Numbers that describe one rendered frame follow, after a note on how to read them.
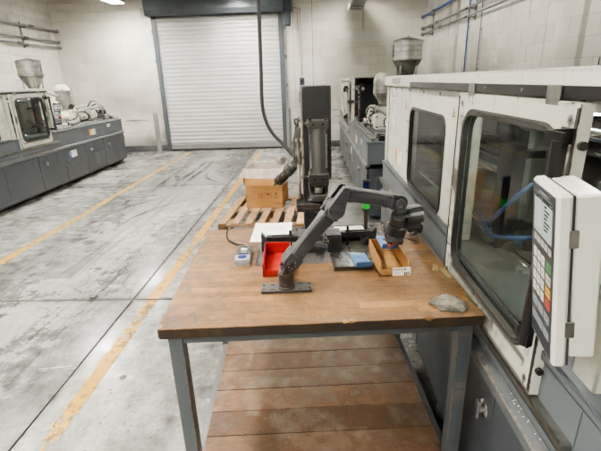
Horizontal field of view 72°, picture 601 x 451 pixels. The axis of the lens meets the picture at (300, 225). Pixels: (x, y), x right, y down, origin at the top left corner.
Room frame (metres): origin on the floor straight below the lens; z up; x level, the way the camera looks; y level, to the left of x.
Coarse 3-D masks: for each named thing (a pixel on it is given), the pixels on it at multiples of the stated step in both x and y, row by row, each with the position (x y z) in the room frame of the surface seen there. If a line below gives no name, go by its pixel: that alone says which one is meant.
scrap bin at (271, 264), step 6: (270, 246) 1.81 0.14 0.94; (276, 246) 1.81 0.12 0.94; (282, 246) 1.81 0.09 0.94; (288, 246) 1.81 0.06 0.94; (264, 252) 1.69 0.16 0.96; (270, 252) 1.81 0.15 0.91; (276, 252) 1.81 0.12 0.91; (282, 252) 1.81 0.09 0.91; (264, 258) 1.64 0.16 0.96; (270, 258) 1.75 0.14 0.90; (276, 258) 1.75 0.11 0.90; (264, 264) 1.62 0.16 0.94; (270, 264) 1.68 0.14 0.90; (276, 264) 1.68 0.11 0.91; (264, 270) 1.57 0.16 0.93; (270, 270) 1.57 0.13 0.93; (276, 270) 1.57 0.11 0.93; (264, 276) 1.57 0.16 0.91; (270, 276) 1.57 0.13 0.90; (276, 276) 1.57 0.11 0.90
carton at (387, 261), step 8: (376, 240) 1.79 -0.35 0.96; (384, 240) 1.79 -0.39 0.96; (368, 248) 1.79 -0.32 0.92; (376, 248) 1.79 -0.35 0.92; (400, 248) 1.67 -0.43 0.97; (376, 256) 1.63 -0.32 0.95; (384, 256) 1.73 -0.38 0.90; (392, 256) 1.73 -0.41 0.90; (400, 256) 1.67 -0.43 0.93; (376, 264) 1.62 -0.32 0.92; (384, 264) 1.65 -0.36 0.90; (392, 264) 1.64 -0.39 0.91; (400, 264) 1.64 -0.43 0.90; (408, 264) 1.54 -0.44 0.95; (384, 272) 1.54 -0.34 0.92; (392, 272) 1.54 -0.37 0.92; (400, 272) 1.54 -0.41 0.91; (408, 272) 1.54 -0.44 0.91
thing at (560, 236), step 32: (544, 192) 0.82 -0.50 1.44; (576, 192) 0.75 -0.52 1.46; (544, 224) 0.81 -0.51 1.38; (576, 224) 0.74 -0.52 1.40; (544, 256) 0.80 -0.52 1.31; (576, 256) 0.73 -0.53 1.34; (544, 288) 0.79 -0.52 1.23; (576, 288) 0.73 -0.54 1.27; (544, 320) 0.79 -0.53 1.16; (576, 320) 0.73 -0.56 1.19; (576, 352) 0.72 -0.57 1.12
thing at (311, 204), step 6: (318, 186) 1.84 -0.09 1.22; (324, 186) 1.96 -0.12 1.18; (312, 192) 1.86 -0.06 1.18; (318, 192) 1.84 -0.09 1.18; (324, 192) 1.85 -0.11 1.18; (312, 198) 1.80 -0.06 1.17; (318, 198) 1.80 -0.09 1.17; (324, 198) 1.80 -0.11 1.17; (300, 204) 1.81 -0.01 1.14; (306, 204) 1.81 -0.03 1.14; (312, 204) 1.81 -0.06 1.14; (318, 204) 1.81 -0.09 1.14; (300, 210) 1.81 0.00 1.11; (306, 210) 1.81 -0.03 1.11; (312, 210) 1.81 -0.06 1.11; (318, 210) 1.81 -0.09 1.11
